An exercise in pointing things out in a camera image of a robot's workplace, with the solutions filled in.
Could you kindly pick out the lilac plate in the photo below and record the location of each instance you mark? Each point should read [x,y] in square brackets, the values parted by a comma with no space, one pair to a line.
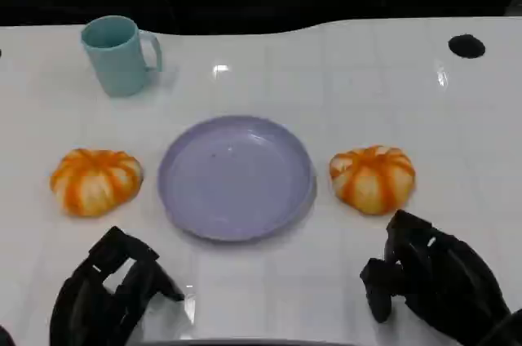
[234,178]

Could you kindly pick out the pale green mug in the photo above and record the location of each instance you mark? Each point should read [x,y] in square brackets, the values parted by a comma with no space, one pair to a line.
[118,64]

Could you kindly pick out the orange and white bread roll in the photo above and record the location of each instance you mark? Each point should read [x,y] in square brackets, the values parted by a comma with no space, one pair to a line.
[373,178]
[95,180]

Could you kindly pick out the dark robot torso edge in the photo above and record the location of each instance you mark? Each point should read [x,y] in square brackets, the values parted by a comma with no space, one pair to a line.
[232,343]

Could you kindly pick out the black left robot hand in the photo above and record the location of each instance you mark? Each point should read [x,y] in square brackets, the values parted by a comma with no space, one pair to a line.
[94,305]

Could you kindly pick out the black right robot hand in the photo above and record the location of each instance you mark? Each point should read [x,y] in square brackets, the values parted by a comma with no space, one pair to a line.
[448,280]

